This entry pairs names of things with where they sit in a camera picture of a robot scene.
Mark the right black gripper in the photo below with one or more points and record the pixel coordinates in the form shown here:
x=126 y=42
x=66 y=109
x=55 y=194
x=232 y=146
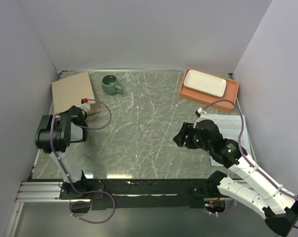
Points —
x=187 y=129

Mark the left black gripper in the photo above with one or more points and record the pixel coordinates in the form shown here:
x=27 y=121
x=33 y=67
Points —
x=67 y=110

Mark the beige cardboard folder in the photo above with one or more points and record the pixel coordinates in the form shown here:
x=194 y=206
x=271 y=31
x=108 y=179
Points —
x=70 y=91

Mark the white printed paper sheets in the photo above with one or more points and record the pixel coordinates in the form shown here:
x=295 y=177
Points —
x=230 y=127

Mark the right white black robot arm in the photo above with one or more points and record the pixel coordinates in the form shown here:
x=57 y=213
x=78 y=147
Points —
x=269 y=199

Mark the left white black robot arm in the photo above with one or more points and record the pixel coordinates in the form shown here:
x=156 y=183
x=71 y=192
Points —
x=54 y=135

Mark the teal ceramic mug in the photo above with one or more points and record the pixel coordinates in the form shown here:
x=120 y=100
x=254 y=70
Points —
x=110 y=85

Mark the salmon rectangular tray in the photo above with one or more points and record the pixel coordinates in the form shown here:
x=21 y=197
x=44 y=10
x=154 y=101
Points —
x=206 y=99

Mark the white rectangular plate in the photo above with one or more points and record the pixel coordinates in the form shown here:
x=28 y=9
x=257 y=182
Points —
x=205 y=83

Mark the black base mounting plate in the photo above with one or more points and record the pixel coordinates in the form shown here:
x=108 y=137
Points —
x=102 y=194

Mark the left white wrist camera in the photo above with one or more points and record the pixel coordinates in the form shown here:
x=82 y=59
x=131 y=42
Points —
x=86 y=105

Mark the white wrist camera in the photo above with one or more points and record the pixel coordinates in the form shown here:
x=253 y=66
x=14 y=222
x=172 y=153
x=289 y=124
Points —
x=201 y=115
x=86 y=105

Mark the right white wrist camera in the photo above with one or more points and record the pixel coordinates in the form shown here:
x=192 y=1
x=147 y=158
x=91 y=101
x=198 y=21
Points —
x=201 y=115

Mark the aluminium extrusion rail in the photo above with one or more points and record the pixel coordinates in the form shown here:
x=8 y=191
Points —
x=38 y=192

